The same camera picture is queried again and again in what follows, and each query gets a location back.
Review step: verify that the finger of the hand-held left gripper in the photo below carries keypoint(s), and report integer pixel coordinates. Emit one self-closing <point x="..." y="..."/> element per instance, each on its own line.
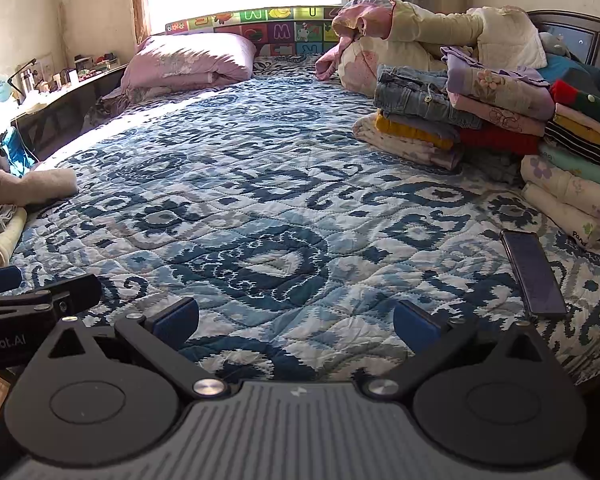
<point x="75" y="292"/>
<point x="0" y="280"/>

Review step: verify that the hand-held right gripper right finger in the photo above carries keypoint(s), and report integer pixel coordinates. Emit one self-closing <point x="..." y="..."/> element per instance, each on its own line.
<point x="416" y="327"/>

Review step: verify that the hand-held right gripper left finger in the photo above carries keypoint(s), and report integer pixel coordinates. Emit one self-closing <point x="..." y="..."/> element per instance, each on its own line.
<point x="177" y="321"/>

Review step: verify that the beige knit sweater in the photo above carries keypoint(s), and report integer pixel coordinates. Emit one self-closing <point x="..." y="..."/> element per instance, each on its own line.
<point x="35" y="185"/>

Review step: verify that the stack of folded clothes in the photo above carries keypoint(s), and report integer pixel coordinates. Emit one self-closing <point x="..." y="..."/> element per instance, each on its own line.
<point x="505" y="110"/>

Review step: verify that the cream folded cloth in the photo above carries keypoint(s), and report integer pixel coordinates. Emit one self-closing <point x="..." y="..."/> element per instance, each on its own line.
<point x="2" y="245"/>

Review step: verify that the dark smartphone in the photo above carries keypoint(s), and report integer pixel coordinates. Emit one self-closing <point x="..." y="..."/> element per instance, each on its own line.
<point x="532" y="272"/>

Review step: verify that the teal bag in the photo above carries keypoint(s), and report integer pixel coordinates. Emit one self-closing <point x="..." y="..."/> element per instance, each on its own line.
<point x="17" y="150"/>

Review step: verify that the blue patterned quilt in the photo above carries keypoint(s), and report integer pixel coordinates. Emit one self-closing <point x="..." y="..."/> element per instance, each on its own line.
<point x="280" y="185"/>

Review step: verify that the dark bedside shelf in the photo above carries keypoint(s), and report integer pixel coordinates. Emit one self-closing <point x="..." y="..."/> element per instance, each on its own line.
<point x="60" y="110"/>

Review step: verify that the metal thermos bottle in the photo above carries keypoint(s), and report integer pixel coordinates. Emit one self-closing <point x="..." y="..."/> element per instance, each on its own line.
<point x="27" y="84"/>

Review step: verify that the black desk lamp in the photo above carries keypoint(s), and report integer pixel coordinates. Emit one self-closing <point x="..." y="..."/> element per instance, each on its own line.
<point x="17" y="77"/>

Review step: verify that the pink pillow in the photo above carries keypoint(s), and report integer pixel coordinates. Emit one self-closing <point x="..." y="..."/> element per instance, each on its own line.
<point x="190" y="60"/>

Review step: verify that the teal blue cloth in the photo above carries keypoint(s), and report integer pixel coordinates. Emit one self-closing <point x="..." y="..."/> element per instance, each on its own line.
<point x="575" y="72"/>

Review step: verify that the colourful alphabet play mat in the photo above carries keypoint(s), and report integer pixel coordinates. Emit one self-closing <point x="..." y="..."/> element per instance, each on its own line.
<point x="280" y="30"/>

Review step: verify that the grey plush toy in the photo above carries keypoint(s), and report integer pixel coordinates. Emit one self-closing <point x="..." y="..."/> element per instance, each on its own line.
<point x="555" y="45"/>

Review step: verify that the dark wooden headboard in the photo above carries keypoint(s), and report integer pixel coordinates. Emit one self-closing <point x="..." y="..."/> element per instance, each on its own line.
<point x="580" y="37"/>

